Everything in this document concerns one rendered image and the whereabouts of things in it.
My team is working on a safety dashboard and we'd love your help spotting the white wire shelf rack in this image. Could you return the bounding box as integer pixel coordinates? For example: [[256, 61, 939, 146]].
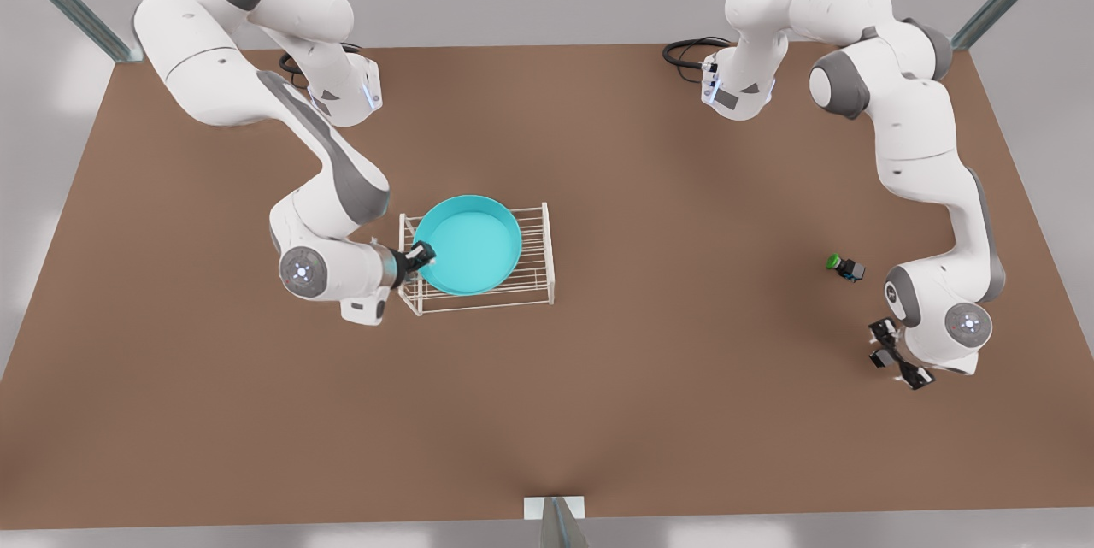
[[397, 202, 556, 317]]

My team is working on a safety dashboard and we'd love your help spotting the cyan round plate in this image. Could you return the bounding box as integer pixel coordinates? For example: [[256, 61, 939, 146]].
[[412, 194, 523, 297]]

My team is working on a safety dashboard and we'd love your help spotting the small black button switch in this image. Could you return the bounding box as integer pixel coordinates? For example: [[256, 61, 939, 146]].
[[826, 252, 867, 283]]

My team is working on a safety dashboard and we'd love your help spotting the black cable loop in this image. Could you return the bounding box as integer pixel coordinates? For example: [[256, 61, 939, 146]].
[[662, 36, 734, 86], [279, 41, 365, 90]]

